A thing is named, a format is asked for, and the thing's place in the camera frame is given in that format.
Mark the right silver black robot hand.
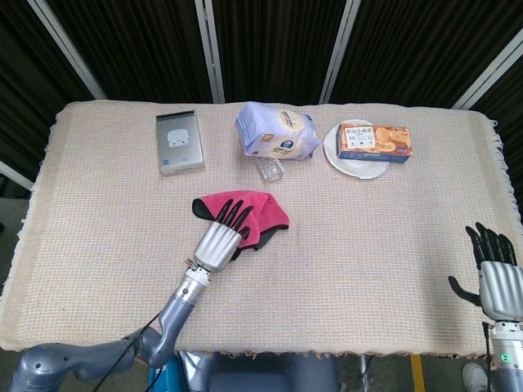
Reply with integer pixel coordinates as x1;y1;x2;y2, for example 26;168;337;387
447;222;523;323

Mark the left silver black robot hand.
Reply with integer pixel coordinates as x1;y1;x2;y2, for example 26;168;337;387
191;198;255;274

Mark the pink and black cloth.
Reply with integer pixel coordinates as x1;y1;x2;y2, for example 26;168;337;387
191;189;290;251

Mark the white shoe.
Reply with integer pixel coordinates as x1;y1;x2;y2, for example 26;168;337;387
462;362;491;392

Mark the silver earbuds box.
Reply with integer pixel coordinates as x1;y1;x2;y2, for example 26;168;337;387
154;109;205;177

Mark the lavender snack bag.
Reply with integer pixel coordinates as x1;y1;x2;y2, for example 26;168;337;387
234;101;321;161

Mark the dark blue robot torso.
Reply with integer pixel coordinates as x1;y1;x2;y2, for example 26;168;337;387
179;350;340;392

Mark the bright blue base part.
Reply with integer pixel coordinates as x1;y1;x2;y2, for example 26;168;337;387
146;354;181;392

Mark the metal table leg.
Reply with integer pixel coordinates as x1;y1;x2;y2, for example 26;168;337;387
358;354;371;392

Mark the white plate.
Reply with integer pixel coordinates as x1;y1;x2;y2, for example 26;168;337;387
323;118;389;180

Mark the blue orange cookie box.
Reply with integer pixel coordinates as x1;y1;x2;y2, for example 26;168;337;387
335;122;413;164

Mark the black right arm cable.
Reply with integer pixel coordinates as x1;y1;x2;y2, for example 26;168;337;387
481;321;494;392

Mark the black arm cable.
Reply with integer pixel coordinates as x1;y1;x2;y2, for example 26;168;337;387
481;321;494;392
92;312;160;392

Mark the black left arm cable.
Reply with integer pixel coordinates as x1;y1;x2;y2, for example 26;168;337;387
92;312;160;392

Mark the white screen frame post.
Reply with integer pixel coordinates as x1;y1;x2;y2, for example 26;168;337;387
194;0;226;104
27;0;106;101
0;160;34;191
319;0;361;104
451;28;523;110

